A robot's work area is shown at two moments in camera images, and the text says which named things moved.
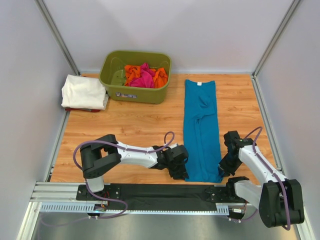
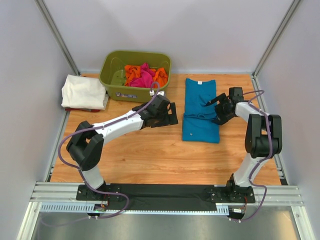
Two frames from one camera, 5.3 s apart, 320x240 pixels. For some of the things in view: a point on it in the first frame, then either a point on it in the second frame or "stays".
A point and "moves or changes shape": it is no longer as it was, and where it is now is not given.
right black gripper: (223, 168) -> (221, 119)
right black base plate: (224, 194) stays
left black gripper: (181, 173) -> (172, 118)
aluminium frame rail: (54, 192) stays
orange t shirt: (132, 72) stays
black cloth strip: (163, 197) stays
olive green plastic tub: (111, 74) stays
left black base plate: (110, 191) stays
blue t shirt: (203, 162) moves or changes shape
